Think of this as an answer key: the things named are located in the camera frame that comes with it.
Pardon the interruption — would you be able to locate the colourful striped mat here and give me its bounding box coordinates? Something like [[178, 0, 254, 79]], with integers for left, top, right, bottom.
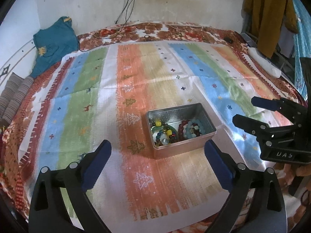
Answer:
[[19, 41, 295, 224]]

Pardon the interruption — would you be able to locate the brown floral bedsheet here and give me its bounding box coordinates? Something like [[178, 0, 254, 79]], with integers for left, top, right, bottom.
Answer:
[[0, 21, 311, 233]]

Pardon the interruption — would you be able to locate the black cable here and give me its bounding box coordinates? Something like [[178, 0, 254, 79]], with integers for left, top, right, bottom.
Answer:
[[77, 0, 138, 53]]

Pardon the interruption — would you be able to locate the striped grey pillow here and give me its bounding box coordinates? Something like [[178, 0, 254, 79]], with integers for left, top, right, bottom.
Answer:
[[0, 73, 34, 128]]

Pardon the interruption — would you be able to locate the yellow and dark bead bracelet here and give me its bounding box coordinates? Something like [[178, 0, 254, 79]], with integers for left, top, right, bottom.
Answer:
[[150, 119, 178, 147]]

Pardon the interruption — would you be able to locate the silver metal tin box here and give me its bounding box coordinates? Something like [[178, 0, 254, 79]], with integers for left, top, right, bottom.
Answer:
[[146, 103, 217, 159]]

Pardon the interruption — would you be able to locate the green jade bangle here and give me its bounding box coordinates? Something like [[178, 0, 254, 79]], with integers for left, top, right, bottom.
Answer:
[[151, 124, 179, 147]]

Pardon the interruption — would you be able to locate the mustard yellow hanging cloth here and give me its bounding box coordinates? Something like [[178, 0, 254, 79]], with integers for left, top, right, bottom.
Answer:
[[243, 0, 298, 58]]

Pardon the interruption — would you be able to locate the light blue bead bracelet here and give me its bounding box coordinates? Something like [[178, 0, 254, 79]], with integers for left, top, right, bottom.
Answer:
[[187, 118, 207, 139]]

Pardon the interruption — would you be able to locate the red bead bracelet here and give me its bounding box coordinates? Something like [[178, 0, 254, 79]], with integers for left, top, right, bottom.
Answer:
[[177, 119, 195, 141]]

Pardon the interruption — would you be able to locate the small black object on bed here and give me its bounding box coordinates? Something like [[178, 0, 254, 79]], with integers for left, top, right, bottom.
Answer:
[[224, 36, 233, 44]]

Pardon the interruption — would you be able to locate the teal blue garment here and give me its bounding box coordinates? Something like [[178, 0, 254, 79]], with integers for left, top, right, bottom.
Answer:
[[30, 16, 79, 78]]

